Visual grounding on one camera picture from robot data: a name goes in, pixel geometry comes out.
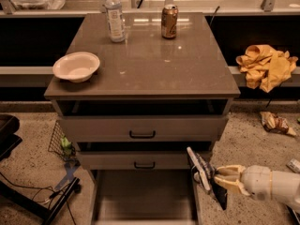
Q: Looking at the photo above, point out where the black stand leg left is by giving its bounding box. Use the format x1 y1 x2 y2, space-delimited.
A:
0 177 80 225

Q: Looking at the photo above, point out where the blue chip bag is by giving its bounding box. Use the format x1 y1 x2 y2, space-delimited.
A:
187 147 227 210

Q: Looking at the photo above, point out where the crumpled snack wrapper on floor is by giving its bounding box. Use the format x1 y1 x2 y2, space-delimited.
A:
260 112 296 137

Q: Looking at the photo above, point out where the middle drawer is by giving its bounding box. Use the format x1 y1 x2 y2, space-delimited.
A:
77 151 190 170

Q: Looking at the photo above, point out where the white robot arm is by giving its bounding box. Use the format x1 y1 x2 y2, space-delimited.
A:
214 165 300 213

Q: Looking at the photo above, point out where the drawer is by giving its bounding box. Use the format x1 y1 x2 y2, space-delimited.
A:
77 151 190 170
58 115 228 143
89 170 202 225

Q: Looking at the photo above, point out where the black stand leg right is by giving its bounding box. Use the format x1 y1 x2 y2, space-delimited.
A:
287 207 300 225

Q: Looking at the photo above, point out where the white small box on floor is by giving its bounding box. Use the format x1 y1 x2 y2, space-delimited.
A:
286 158 300 173

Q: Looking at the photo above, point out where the black stand leg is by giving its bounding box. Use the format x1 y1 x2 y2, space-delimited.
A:
287 207 300 225
0 177 80 225

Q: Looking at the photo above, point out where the bottom drawer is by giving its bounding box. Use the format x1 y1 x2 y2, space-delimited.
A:
89 170 202 225

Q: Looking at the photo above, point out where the yellow crumpled cloth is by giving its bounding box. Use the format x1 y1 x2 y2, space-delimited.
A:
236 45 298 93

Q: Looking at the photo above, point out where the black cable on floor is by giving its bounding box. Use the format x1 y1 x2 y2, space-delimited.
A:
0 172 78 225

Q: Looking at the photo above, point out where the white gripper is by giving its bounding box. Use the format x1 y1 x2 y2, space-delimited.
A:
214 165 272 201

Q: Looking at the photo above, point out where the black chair base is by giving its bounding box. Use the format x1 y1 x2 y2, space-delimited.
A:
0 114 22 160

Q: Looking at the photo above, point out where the white paper bowl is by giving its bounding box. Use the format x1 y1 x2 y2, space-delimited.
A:
52 52 100 83

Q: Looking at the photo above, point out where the clear plastic water bottle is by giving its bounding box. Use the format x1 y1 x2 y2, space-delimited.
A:
104 0 126 42

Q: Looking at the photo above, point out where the grey drawer cabinet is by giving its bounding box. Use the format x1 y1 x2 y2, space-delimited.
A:
43 12 241 225

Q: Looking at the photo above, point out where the top drawer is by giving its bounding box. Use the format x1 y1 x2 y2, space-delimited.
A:
58 115 228 143

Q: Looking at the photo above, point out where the gold soda can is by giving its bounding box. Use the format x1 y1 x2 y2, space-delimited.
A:
161 4 178 38

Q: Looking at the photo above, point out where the wire mesh basket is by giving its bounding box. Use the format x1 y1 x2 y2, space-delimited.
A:
48 122 76 162

